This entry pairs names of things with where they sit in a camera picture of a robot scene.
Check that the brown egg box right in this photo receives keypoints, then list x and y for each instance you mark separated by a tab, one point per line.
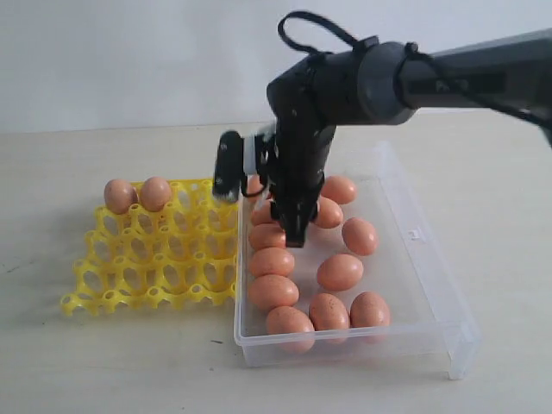
360	236

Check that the brown egg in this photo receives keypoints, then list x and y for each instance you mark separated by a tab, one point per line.
369	310
327	312
340	189
287	320

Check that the brown egg box far left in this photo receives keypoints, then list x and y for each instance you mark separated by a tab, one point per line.
254	188

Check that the brown egg tray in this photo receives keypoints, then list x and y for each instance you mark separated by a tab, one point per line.
155	193
263	214
119	195
266	235
329	214

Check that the brown egg far right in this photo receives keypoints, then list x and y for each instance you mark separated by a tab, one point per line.
340	189

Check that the brown egg front left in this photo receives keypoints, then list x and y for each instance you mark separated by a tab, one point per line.
287	320

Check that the brown egg box centre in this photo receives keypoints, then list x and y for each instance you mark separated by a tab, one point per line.
340	272

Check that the brown egg front right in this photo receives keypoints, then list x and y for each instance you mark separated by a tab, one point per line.
369	310

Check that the brown egg front middle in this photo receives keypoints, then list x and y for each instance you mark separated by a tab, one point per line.
327	312

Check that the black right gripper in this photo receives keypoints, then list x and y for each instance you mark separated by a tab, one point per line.
296	160

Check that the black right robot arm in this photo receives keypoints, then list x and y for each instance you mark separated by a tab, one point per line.
379	83

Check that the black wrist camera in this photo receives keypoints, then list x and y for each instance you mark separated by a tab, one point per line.
238	157

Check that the brown egg left column lower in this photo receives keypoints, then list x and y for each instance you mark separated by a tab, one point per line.
271	291

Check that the brown egg box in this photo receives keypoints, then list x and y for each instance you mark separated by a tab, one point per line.
340	272
254	188
360	236

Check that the brown egg column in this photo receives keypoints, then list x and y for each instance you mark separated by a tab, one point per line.
271	291
271	261

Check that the yellow plastic egg tray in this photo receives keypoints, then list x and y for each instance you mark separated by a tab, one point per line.
184	254

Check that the clear plastic container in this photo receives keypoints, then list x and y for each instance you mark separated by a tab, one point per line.
429	314

